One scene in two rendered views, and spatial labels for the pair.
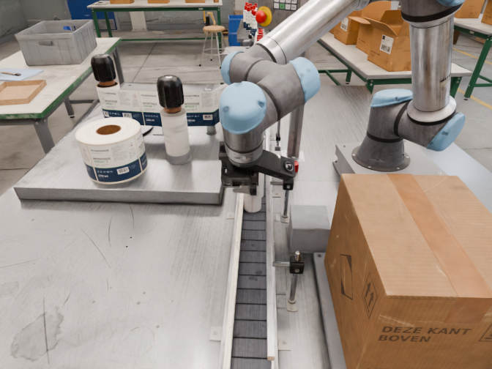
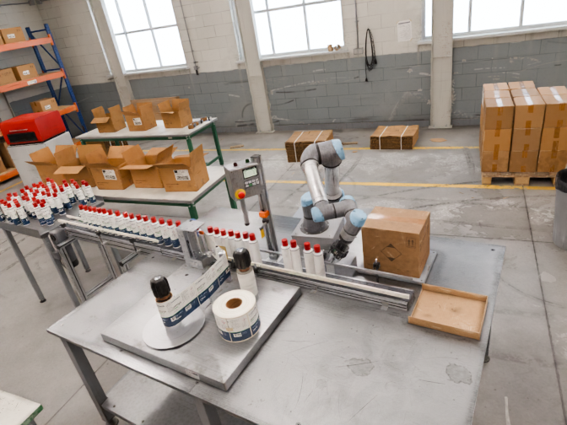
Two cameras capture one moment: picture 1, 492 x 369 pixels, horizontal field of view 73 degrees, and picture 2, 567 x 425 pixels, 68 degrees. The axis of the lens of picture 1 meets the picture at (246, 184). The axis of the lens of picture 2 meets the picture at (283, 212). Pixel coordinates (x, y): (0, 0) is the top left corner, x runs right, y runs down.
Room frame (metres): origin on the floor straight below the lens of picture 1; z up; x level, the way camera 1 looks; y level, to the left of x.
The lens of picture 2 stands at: (-0.09, 1.61, 2.23)
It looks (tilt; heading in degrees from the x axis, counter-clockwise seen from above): 27 degrees down; 302
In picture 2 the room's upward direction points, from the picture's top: 10 degrees counter-clockwise
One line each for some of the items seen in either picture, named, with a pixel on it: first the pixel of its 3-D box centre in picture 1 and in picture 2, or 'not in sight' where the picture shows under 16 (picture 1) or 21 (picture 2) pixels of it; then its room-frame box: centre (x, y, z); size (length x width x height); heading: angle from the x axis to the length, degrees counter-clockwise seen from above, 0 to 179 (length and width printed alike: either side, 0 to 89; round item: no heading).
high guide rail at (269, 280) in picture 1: (267, 176); (312, 260); (0.81, -0.06, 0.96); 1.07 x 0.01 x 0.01; 177
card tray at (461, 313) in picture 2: not in sight; (448, 309); (0.11, 0.00, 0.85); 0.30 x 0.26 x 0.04; 177
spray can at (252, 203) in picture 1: (252, 179); (319, 261); (0.75, -0.02, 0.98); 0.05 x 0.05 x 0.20
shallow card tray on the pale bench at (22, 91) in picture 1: (16, 91); not in sight; (1.92, 1.37, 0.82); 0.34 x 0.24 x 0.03; 11
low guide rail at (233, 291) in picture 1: (242, 189); (307, 275); (0.82, 0.01, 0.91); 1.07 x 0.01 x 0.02; 177
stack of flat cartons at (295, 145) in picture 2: not in sight; (310, 146); (2.69, -3.98, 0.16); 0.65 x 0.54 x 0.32; 10
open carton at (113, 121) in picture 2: not in sight; (109, 118); (5.62, -2.87, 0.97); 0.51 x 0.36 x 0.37; 98
